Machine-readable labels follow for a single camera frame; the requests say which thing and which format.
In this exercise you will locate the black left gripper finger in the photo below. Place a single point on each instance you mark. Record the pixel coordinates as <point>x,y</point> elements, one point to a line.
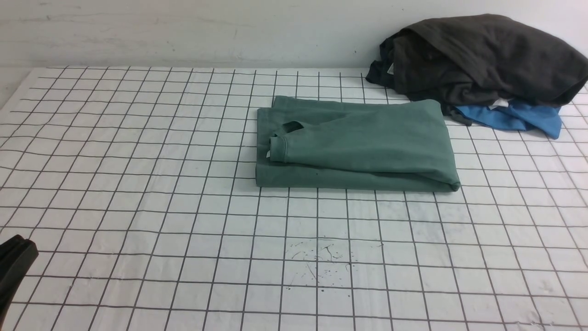
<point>16,257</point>

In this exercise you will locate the green long-sleeve top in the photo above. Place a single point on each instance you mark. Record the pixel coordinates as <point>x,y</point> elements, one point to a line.
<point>355,146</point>

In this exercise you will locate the dark grey garment pile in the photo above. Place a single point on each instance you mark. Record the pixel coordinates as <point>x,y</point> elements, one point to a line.
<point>478,60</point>

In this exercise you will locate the blue garment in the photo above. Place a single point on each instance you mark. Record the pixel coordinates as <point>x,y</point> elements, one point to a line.
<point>514,115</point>

